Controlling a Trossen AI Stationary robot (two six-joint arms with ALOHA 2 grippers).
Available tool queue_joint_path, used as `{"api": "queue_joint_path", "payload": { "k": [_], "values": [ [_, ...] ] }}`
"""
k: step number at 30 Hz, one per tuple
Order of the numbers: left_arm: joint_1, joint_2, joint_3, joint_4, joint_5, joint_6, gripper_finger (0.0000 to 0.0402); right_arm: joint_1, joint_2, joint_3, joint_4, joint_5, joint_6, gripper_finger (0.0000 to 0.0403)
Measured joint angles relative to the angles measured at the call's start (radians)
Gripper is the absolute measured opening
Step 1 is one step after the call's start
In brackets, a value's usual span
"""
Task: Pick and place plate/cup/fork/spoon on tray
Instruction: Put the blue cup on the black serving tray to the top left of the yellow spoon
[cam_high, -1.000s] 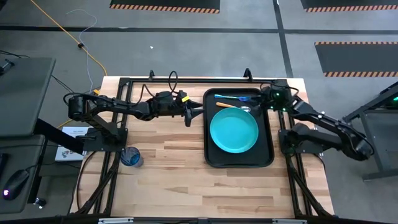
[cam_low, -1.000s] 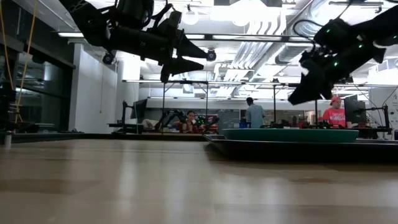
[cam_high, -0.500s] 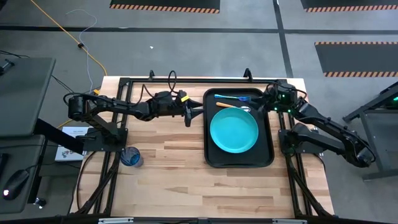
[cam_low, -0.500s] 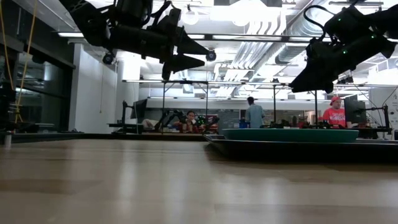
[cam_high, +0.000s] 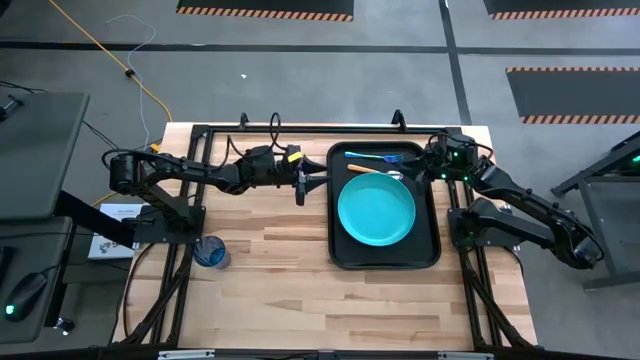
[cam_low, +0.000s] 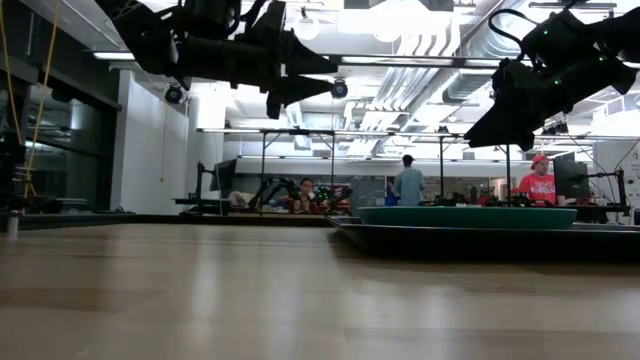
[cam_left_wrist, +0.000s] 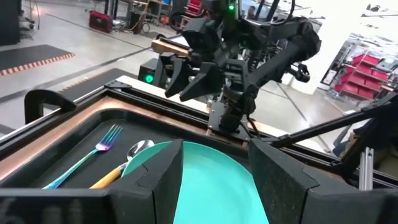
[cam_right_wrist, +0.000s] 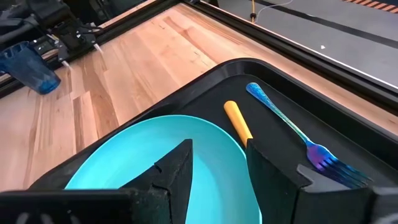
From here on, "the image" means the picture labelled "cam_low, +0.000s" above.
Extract black plastic tray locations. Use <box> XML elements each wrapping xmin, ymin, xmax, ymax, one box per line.
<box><xmin>327</xmin><ymin>215</ymin><xmax>640</xmax><ymax>262</ymax></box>

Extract person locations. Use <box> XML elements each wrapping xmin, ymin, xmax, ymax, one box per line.
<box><xmin>391</xmin><ymin>153</ymin><xmax>427</xmax><ymax>208</ymax></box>
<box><xmin>517</xmin><ymin>153</ymin><xmax>567</xmax><ymax>207</ymax></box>
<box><xmin>288</xmin><ymin>177</ymin><xmax>322</xmax><ymax>215</ymax></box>

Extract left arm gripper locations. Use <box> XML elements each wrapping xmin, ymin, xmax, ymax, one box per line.
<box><xmin>175</xmin><ymin>0</ymin><xmax>341</xmax><ymax>120</ymax></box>

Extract black computer monitor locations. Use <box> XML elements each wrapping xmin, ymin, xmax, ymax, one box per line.
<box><xmin>552</xmin><ymin>152</ymin><xmax>592</xmax><ymax>200</ymax></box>

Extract turquoise plastic plate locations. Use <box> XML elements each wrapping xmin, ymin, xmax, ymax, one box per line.
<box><xmin>356</xmin><ymin>205</ymin><xmax>579</xmax><ymax>231</ymax></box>

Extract black background table frame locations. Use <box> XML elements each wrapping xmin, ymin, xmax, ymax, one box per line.
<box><xmin>399</xmin><ymin>132</ymin><xmax>640</xmax><ymax>209</ymax></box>
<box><xmin>197</xmin><ymin>127</ymin><xmax>337</xmax><ymax>217</ymax></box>

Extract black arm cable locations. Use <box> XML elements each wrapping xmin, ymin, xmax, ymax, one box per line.
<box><xmin>487</xmin><ymin>8</ymin><xmax>534</xmax><ymax>64</ymax></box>

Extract black table frame rail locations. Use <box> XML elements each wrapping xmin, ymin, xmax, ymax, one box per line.
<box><xmin>0</xmin><ymin>212</ymin><xmax>334</xmax><ymax>231</ymax></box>

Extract black monitor on stand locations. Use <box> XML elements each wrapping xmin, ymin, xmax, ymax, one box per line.
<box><xmin>195</xmin><ymin>158</ymin><xmax>239</xmax><ymax>215</ymax></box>

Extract white standoff peg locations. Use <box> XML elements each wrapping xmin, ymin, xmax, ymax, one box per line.
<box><xmin>5</xmin><ymin>209</ymin><xmax>21</xmax><ymax>240</ymax></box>

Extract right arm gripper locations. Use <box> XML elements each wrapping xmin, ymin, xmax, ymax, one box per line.
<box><xmin>463</xmin><ymin>54</ymin><xmax>639</xmax><ymax>152</ymax></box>

